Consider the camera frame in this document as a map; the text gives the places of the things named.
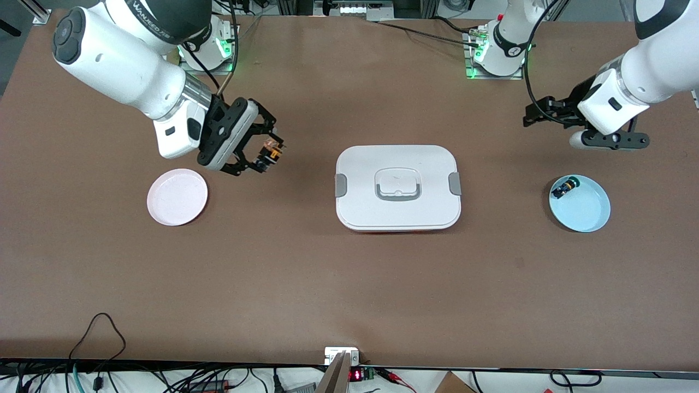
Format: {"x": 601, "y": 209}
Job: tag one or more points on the white power strip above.
{"x": 363, "y": 9}

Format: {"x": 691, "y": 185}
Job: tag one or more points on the white metal bracket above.
{"x": 333, "y": 355}

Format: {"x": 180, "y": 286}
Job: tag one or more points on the orange push-button switch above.
{"x": 267, "y": 158}

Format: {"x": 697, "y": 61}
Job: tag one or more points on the red clip lead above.
{"x": 396, "y": 376}

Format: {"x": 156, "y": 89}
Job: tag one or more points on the red LED display module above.
{"x": 356, "y": 375}

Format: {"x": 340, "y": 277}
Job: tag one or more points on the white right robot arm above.
{"x": 109, "y": 60}

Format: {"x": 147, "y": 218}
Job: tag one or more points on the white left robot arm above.
{"x": 655, "y": 71}

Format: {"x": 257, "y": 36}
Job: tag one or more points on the white side table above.
{"x": 655, "y": 386}

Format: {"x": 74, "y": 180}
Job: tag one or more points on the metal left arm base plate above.
{"x": 491, "y": 77}

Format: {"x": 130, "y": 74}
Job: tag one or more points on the brown cardboard piece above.
{"x": 453, "y": 385}

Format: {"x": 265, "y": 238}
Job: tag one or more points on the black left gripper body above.
{"x": 568, "y": 105}

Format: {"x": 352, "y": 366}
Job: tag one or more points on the light blue round plate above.
{"x": 581, "y": 213}

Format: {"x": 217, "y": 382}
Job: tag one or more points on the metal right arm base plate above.
{"x": 218, "y": 70}

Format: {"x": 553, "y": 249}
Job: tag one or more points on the pink round plate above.
{"x": 180, "y": 213}

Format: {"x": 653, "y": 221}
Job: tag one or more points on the aluminium camera post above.
{"x": 333, "y": 382}

